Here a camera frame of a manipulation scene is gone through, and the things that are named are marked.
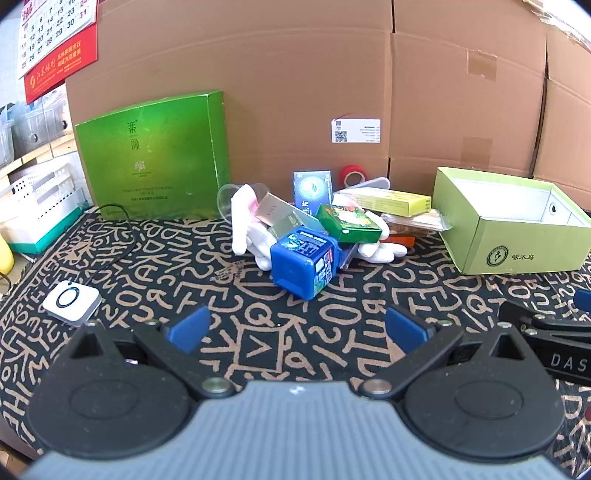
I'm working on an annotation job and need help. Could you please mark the large brown cardboard box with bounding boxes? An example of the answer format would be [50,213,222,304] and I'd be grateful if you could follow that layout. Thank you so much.
[65,0,550,222]

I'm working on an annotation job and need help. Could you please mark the white plastic basket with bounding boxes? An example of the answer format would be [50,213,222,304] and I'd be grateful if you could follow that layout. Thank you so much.
[0,162,86,232]

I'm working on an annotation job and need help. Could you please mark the black tan patterned mat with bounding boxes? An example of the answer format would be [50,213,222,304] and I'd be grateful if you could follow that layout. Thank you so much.
[0,205,591,462]

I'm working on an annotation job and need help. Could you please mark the white square device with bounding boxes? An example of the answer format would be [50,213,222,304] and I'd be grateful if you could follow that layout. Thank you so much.
[41,281,102,326]

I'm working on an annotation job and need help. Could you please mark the small green box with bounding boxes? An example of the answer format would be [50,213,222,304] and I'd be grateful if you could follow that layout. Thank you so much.
[316,203,391,243]

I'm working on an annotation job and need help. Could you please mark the blue medicine box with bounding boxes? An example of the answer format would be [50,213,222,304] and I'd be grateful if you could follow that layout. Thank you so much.
[293,170,334,217]

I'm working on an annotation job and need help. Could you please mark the black cable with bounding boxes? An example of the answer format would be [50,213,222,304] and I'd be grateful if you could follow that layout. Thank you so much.
[0,204,139,296]

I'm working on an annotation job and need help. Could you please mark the large green gift box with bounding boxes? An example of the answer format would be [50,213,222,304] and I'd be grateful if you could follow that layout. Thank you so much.
[75,90,232,220]

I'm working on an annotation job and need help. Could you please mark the red white wall calendar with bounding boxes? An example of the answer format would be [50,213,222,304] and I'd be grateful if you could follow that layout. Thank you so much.
[18,0,100,104]

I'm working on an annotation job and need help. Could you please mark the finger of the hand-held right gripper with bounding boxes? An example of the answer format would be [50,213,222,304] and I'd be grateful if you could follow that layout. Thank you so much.
[498,301,591,343]

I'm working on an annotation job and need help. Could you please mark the white shipping label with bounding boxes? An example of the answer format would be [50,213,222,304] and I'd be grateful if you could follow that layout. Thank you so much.
[331,117,383,144]

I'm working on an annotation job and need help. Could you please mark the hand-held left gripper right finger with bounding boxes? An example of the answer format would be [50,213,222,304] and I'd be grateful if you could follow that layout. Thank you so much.
[356,305,544,400]

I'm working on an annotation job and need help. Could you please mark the light green box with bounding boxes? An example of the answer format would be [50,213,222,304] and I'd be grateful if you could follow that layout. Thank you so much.
[431,166,591,276]

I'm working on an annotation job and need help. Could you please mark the clear storage bins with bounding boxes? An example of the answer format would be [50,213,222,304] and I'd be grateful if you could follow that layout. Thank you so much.
[0,92,70,167]

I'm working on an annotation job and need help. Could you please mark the blue cube box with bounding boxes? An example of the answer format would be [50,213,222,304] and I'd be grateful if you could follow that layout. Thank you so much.
[270,227,341,302]

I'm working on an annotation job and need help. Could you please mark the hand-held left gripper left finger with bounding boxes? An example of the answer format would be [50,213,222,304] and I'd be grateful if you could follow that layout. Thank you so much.
[51,305,236,400]

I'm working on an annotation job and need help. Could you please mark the silver box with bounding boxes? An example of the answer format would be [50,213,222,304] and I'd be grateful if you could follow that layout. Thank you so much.
[253,193,324,241]

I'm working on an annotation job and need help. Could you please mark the yellow-green box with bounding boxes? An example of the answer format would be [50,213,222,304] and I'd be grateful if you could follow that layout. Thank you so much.
[344,188,432,217]

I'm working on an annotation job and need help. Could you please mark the white teal box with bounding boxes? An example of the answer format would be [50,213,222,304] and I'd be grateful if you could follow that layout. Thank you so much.
[0,194,88,254]

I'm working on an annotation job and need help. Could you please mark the red tape roll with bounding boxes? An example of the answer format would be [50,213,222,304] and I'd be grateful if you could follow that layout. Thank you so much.
[340,164,369,188]

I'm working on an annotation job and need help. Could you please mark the clear bag of cotton swabs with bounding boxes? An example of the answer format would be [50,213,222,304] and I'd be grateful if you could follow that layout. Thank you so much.
[381,209,451,237]

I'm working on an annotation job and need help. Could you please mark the clear plastic cup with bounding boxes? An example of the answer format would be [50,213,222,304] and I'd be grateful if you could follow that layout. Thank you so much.
[217,182,273,222]

